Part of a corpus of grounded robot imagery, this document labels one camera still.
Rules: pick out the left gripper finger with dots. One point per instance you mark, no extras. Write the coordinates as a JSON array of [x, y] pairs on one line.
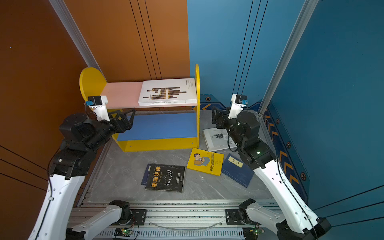
[[129, 114], [128, 122]]

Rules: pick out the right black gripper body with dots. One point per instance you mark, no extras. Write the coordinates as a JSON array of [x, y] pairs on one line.
[[226, 123]]

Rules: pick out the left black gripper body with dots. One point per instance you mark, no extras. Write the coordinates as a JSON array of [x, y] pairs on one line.
[[116, 128]]

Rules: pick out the yellow cartoon cover book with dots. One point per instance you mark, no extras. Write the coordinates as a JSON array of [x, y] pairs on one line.
[[206, 162]]

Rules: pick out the white book with brown bars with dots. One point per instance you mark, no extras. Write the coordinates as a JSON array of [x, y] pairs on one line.
[[168, 92]]

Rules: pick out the black book with orange title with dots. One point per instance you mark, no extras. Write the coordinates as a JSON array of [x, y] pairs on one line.
[[168, 178]]

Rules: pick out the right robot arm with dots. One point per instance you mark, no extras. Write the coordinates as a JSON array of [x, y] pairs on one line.
[[270, 174]]

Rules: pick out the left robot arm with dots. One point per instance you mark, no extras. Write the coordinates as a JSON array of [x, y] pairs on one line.
[[67, 171]]

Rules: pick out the grey white photo book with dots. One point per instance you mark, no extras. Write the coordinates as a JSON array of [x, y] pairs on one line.
[[218, 139]]

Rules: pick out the yellow pink blue bookshelf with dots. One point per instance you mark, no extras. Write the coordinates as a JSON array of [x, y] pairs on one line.
[[160, 127]]

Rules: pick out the dark blue book right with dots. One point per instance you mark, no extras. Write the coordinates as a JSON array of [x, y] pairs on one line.
[[237, 170]]

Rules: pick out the dark blue book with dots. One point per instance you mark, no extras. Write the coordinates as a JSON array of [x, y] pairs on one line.
[[146, 174], [237, 170]]

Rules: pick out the dark blue book left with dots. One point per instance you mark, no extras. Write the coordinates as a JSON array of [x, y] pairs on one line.
[[146, 174]]

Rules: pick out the left green circuit board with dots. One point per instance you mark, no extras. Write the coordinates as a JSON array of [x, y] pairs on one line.
[[123, 233]]

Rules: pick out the right circuit board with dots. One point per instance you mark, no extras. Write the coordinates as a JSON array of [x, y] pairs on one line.
[[252, 233]]

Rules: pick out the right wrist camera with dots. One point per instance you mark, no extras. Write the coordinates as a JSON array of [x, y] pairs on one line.
[[239, 102]]

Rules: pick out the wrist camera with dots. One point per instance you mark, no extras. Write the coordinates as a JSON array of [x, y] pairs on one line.
[[98, 104], [239, 102]]

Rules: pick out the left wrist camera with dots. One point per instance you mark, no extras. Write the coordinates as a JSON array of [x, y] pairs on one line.
[[98, 104]]

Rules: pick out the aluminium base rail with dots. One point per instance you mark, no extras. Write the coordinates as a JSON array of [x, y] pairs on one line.
[[194, 216]]

